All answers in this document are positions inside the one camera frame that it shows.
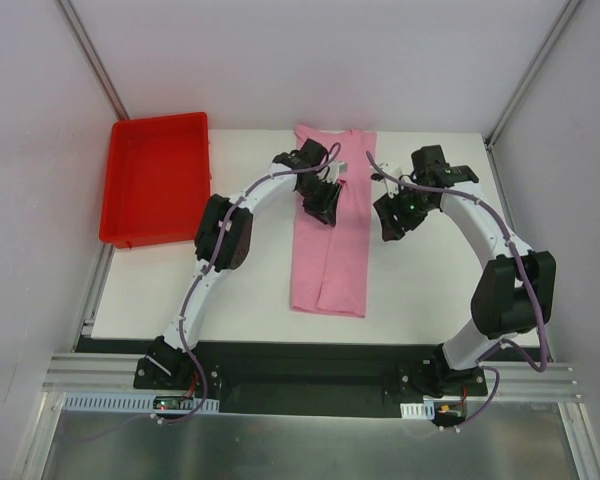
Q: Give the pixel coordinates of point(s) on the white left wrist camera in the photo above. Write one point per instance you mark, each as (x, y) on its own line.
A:
(332, 172)

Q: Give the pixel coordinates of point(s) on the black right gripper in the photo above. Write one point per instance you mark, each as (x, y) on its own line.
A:
(397, 216)

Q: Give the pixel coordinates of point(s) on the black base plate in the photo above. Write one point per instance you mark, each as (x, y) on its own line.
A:
(338, 380)

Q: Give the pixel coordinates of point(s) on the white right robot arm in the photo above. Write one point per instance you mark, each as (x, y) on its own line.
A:
(513, 299)

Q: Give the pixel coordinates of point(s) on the white cable duct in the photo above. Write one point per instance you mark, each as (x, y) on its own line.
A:
(418, 411)
(138, 404)

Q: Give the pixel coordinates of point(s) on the red plastic bin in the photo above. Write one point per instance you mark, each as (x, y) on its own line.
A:
(157, 181)

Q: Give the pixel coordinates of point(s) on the left white cable duct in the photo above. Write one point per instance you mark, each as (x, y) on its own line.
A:
(138, 404)

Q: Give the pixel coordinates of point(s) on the right white cable duct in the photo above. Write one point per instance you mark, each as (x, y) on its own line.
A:
(418, 411)

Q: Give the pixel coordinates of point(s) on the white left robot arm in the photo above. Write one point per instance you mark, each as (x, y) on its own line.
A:
(222, 244)

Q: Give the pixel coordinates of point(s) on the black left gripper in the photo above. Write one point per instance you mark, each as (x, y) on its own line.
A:
(321, 198)

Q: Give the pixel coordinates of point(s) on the left aluminium corner post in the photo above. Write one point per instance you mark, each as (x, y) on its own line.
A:
(89, 51)

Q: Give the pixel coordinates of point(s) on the pink t shirt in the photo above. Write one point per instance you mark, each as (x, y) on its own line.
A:
(329, 273)

